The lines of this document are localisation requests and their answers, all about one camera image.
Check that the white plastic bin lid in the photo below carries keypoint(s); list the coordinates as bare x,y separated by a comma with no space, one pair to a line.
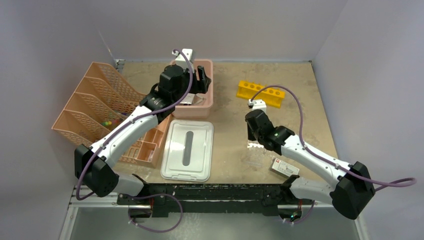
188,151

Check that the clear plastic well plate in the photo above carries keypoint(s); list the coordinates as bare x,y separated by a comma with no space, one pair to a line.
254,153

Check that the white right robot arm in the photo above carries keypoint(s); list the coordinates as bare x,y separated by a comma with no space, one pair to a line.
344,186

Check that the small white sachet packet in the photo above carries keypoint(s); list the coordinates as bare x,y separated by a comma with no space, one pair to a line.
190,99

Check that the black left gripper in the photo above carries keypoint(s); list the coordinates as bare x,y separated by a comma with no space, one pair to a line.
200,86

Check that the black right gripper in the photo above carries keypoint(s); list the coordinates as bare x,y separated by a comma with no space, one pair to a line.
251,136

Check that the orange plastic file organizer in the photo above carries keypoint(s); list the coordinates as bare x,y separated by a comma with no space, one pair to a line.
100,102

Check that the black aluminium base frame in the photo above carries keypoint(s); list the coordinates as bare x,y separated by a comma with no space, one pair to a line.
165,198

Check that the yellow test tube rack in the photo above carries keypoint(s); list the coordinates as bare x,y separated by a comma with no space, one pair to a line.
271,96

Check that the pink plastic bin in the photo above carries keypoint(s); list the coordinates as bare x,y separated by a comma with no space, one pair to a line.
201,103

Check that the small white cardboard box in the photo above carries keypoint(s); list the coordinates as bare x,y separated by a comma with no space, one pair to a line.
283,168

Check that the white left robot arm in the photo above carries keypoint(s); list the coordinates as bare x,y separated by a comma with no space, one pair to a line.
93,165

